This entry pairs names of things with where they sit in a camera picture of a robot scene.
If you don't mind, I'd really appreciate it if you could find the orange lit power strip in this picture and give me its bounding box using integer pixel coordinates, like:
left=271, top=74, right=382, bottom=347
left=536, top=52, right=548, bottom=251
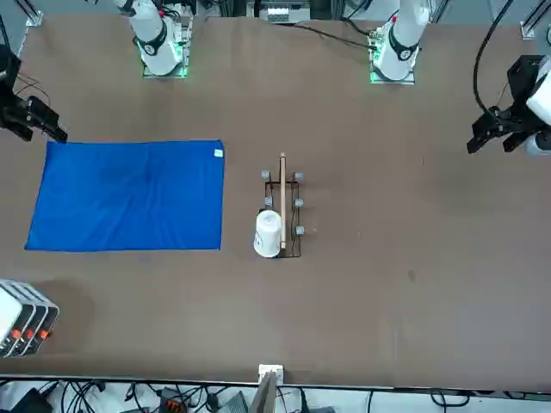
left=158, top=388, right=191, bottom=413

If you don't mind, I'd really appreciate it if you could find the aluminium profile post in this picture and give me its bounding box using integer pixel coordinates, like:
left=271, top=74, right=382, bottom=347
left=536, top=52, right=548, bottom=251
left=251, top=370, right=279, bottom=413

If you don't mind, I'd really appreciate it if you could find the white stacked drawer box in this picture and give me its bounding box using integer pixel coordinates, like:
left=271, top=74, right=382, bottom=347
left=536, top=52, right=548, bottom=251
left=0, top=278, right=60, bottom=360

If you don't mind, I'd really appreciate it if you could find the black wire cup rack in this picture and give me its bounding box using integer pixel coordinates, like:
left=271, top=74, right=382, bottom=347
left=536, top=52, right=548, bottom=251
left=259, top=151, right=307, bottom=260

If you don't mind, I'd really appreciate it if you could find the thin black table cable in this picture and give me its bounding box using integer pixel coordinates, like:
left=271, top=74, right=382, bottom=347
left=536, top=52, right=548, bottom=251
left=294, top=22, right=375, bottom=47

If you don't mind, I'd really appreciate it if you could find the white post bracket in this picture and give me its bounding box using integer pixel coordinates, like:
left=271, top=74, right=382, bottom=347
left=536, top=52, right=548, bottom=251
left=257, top=363, right=285, bottom=385

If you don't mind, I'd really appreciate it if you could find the dark finned power supply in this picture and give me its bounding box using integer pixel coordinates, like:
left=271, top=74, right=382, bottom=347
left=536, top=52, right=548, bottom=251
left=222, top=390, right=250, bottom=413

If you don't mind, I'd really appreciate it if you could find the black box device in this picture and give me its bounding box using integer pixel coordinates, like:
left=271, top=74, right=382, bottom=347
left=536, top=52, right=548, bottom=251
left=7, top=388, right=49, bottom=413

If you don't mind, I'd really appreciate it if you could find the black wrist camera block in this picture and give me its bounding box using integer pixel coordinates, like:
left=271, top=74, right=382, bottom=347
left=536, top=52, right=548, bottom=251
left=506, top=54, right=547, bottom=105

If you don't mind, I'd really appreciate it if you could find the white cup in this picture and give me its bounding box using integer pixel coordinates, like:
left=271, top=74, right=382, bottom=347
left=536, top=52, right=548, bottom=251
left=251, top=208, right=284, bottom=259

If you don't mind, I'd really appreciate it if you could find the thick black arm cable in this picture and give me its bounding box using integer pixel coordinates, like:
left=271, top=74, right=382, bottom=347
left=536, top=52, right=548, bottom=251
left=473, top=0, right=517, bottom=114

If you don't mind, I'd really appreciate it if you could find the blue towel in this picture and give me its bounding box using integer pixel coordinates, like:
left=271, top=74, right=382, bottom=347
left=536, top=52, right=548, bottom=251
left=24, top=138, right=226, bottom=252

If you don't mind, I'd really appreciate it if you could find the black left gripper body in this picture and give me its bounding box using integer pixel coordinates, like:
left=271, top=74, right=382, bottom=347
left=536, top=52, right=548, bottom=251
left=498, top=99, right=539, bottom=133

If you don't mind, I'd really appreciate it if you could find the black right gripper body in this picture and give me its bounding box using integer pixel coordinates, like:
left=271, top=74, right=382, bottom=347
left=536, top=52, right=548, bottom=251
left=0, top=85, right=27, bottom=126

